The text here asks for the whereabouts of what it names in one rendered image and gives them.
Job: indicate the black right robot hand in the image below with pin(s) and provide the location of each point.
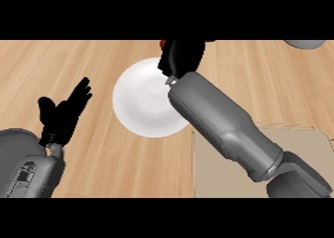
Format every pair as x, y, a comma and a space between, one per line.
181, 57

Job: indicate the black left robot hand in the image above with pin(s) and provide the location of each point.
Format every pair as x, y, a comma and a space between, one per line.
62, 117

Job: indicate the red tomato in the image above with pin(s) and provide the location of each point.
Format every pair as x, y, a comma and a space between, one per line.
164, 44

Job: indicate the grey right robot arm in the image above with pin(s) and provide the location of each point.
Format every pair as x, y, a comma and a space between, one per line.
239, 133

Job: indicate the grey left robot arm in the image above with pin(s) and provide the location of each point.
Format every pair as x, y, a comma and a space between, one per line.
23, 164

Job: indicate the white round plate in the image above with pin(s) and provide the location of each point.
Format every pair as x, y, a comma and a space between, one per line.
142, 99

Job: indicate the beige rectangular tray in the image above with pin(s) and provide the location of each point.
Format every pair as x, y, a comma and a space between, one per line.
220, 176

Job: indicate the grey rounded object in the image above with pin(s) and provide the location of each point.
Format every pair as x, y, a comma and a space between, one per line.
307, 44

